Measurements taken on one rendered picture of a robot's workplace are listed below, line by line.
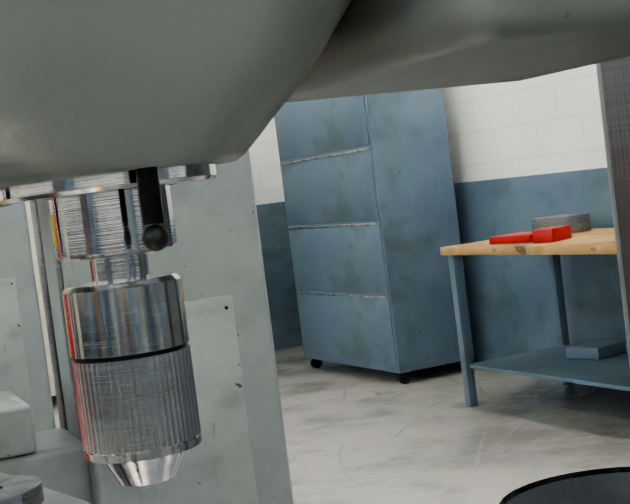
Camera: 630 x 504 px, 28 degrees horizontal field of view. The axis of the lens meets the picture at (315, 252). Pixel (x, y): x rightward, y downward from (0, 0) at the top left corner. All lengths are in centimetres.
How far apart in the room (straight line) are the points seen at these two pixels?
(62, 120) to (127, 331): 9
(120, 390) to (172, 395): 2
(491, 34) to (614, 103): 35
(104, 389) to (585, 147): 664
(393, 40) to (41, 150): 15
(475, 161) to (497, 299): 88
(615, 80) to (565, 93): 638
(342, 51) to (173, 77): 12
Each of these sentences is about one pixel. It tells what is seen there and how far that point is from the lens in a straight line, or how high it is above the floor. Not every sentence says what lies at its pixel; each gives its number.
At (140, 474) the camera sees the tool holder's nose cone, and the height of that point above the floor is 119.
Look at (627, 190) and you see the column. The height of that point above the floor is 127.
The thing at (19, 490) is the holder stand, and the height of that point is 112.
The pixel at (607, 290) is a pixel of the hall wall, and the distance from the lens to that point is 706.
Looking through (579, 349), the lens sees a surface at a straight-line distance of 668.
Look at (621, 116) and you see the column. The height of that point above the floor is 132.
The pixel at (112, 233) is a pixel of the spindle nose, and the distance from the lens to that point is 48.
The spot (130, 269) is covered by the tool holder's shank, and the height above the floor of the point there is 127.
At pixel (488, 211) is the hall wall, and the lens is 790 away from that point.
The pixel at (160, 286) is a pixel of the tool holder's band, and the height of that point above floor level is 127.
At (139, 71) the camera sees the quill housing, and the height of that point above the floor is 134.
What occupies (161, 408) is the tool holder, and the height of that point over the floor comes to 122.
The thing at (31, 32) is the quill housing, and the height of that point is 136.
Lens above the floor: 130
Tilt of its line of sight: 3 degrees down
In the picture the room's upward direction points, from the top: 7 degrees counter-clockwise
